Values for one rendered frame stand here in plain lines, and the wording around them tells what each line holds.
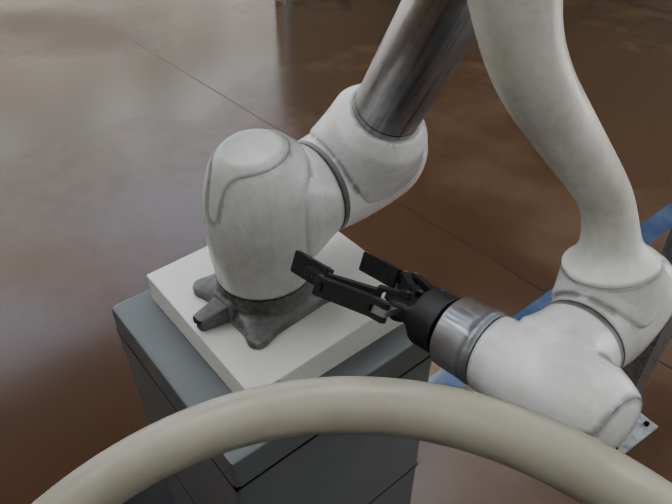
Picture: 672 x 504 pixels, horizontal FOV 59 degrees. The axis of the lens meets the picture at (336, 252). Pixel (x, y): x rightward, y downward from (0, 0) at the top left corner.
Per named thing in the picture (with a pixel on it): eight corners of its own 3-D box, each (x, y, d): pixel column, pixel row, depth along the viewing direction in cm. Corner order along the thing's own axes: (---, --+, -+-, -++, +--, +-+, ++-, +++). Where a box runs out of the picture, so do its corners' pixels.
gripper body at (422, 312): (418, 361, 68) (362, 324, 74) (459, 352, 74) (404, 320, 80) (439, 301, 66) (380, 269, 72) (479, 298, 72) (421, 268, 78)
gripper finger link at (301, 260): (328, 291, 75) (323, 292, 74) (294, 270, 80) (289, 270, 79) (334, 270, 74) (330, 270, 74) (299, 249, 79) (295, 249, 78)
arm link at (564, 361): (460, 411, 66) (528, 349, 73) (590, 500, 56) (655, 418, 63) (461, 341, 60) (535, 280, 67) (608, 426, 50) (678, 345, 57)
